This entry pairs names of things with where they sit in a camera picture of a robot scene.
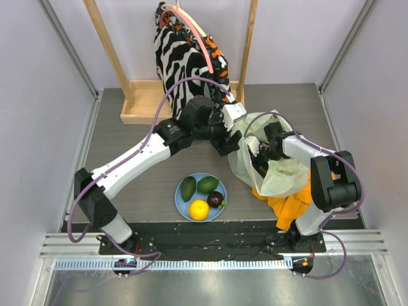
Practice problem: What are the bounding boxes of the dark purple fake mangosteen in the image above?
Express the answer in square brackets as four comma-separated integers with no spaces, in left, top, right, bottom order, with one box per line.
[207,191,225,209]

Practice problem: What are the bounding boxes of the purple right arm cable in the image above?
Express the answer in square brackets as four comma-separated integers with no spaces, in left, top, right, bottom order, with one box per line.
[244,111,364,233]

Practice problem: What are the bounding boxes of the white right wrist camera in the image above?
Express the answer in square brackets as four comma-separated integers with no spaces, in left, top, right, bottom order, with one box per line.
[244,135,260,157]

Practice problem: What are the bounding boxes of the yellow fake orange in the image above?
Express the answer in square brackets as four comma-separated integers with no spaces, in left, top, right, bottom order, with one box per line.
[189,200,210,221]

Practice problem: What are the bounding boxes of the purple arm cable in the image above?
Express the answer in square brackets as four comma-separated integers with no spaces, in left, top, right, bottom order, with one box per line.
[68,76,235,244]
[244,111,364,233]

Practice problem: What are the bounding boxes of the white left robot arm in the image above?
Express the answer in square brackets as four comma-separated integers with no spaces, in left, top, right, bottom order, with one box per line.
[73,96,246,254]

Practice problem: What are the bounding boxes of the blue plastic plate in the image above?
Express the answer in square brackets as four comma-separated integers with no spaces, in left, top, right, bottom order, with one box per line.
[175,173,227,222]

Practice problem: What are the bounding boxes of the zebra patterned garment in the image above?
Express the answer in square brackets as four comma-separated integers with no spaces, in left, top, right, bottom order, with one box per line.
[154,1,233,118]

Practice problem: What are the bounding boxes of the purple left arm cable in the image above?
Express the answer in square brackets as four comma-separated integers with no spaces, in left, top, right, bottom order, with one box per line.
[68,76,235,244]

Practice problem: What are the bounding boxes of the green fake avocado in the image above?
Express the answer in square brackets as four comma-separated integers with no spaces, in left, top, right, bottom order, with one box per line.
[180,176,196,202]

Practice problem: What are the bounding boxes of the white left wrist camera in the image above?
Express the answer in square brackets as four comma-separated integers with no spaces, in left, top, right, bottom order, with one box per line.
[221,102,247,131]

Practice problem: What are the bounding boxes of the pink clothes hanger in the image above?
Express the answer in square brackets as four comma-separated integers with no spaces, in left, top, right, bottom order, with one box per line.
[159,1,214,74]

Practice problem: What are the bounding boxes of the pale green plastic bag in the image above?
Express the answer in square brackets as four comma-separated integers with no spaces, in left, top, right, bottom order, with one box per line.
[228,112,309,198]

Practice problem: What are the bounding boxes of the wooden clothes rack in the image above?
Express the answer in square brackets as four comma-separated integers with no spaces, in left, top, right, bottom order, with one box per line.
[84,1,258,124]

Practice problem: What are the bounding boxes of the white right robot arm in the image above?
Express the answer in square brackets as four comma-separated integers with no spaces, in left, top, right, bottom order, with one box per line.
[245,122,363,252]

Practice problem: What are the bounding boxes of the orange cloth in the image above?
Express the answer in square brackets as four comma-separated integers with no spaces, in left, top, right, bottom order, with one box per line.
[251,171,337,232]

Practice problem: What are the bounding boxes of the green fake fruit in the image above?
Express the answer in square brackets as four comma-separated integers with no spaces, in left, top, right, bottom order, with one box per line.
[197,176,219,194]

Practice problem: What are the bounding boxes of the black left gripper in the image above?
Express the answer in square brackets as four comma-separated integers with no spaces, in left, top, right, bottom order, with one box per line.
[193,105,241,156]

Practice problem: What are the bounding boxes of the white slotted cable duct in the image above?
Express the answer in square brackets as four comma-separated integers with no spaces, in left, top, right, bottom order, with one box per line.
[54,258,293,271]

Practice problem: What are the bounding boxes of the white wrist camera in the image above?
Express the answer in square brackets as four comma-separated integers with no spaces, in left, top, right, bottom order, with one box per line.
[244,135,260,157]
[221,102,247,131]

